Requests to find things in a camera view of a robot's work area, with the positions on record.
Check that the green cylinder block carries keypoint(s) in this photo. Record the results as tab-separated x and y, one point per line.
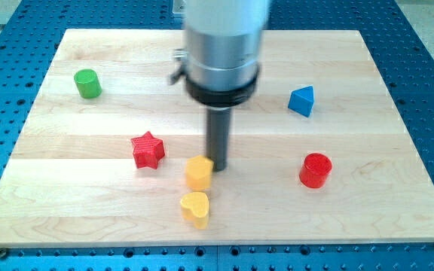
87	83

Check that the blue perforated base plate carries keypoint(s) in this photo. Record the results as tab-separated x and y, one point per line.
33	34

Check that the yellow hexagon block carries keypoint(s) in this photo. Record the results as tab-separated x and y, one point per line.
198	173

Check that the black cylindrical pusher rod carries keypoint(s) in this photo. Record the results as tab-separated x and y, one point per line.
217	133

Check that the yellow heart block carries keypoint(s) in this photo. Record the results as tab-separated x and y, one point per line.
195	208

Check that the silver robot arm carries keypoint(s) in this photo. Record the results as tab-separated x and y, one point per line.
220	62

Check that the blue triangle block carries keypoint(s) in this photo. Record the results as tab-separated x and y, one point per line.
302	101

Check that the red star block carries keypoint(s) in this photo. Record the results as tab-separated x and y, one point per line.
147	151

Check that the red cylinder block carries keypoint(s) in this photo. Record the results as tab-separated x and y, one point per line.
315	170

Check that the wooden board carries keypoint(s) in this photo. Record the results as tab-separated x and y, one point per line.
72	181

